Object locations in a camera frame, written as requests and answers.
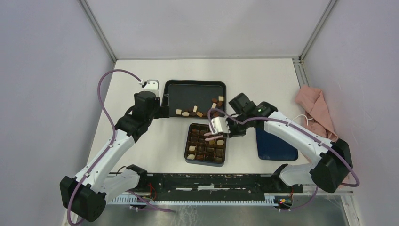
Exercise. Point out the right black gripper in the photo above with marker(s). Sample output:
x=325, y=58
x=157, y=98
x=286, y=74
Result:
x=233, y=133

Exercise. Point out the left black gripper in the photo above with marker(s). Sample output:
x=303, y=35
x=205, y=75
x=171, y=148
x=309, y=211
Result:
x=163, y=111

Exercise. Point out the black chocolate tray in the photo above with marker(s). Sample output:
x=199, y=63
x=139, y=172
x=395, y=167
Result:
x=195, y=97

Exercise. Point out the pink tongs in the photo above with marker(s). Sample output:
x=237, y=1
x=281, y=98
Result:
x=209, y=136

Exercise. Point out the blue box lid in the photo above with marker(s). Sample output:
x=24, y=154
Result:
x=272, y=148

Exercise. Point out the blue chocolate box with insert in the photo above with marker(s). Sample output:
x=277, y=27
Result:
x=202, y=152

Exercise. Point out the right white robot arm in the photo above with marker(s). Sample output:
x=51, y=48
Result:
x=268, y=118

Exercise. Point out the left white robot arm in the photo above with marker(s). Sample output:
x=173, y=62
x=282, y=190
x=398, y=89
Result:
x=88, y=192

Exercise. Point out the pink cloth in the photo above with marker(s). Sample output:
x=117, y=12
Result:
x=316, y=115

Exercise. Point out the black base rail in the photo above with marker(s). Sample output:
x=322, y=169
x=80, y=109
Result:
x=212, y=187

